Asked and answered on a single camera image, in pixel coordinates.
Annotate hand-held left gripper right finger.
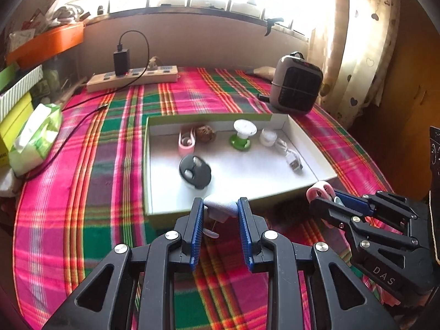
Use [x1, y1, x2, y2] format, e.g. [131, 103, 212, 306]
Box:
[237, 197, 399, 330]

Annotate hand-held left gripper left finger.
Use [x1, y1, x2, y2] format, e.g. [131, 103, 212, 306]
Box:
[41, 197, 207, 330]

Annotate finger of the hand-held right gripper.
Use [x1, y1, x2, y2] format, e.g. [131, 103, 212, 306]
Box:
[333, 190, 422, 229]
[309, 197, 422, 253]

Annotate pink and green clip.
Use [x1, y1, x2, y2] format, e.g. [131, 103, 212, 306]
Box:
[306, 181, 344, 229]

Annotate white mushroom-shaped object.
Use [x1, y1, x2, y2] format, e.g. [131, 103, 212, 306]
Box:
[203, 196, 239, 238]

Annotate black round disc white buttons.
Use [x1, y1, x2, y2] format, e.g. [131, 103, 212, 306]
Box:
[179, 155, 212, 189]

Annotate white cardboard box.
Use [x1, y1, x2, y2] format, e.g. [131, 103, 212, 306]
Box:
[144, 113, 338, 216]

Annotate pink holder with green oval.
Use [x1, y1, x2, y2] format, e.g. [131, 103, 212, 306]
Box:
[178, 127, 197, 155]

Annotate carved brown walnut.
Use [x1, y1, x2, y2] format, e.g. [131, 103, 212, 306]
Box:
[196, 125, 217, 143]

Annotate small white round cap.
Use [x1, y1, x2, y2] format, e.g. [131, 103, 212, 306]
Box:
[259, 129, 277, 148]

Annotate plaid tablecloth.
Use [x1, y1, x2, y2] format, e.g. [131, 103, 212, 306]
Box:
[14, 67, 396, 330]

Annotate grey space heater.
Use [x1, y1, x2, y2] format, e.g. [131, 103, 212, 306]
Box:
[270, 52, 324, 115]

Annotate wooden cabinet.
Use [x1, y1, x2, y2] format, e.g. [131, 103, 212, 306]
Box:
[344, 0, 440, 200]

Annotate heart print curtain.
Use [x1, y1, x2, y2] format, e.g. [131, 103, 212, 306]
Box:
[307, 0, 401, 129]

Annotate beige pointed object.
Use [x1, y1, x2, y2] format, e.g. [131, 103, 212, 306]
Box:
[246, 67, 276, 79]

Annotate beige power strip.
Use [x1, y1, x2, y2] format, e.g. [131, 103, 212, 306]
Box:
[86, 65, 179, 93]

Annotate green tissue pack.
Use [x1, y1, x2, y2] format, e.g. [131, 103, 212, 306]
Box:
[9, 103, 63, 175]

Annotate black hook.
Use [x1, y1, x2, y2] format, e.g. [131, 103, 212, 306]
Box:
[265, 18, 284, 37]

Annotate yellow-green box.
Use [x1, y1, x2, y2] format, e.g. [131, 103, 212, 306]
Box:
[0, 93, 33, 169]

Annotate striped white box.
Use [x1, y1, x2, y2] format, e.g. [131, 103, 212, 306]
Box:
[0, 65, 43, 121]

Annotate orange tray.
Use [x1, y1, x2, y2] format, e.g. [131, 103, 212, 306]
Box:
[6, 21, 85, 69]

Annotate white clutter pile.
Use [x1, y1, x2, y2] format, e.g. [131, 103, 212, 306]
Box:
[51, 2, 92, 24]

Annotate black charger with cable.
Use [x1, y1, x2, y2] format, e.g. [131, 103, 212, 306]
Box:
[14, 31, 150, 181]

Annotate window sill rail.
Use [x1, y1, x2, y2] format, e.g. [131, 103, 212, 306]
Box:
[86, 0, 310, 42]

